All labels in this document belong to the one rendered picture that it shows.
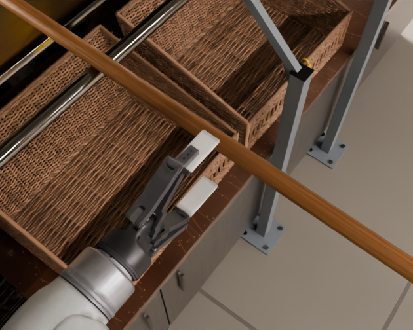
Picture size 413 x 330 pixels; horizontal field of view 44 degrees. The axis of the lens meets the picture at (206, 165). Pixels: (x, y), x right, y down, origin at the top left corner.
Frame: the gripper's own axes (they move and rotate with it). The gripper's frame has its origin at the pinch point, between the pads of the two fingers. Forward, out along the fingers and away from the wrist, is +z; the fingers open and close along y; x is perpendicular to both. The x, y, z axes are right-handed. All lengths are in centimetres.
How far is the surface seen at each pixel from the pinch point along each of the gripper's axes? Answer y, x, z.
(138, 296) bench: 61, -11, -13
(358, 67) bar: 64, -7, 90
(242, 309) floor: 119, 5, 15
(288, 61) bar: 21.7, -10.1, 42.9
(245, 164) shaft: -0.8, 4.9, 3.3
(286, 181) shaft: -1.5, 11.4, 4.5
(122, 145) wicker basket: 60, -45, 17
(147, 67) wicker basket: 39, -46, 32
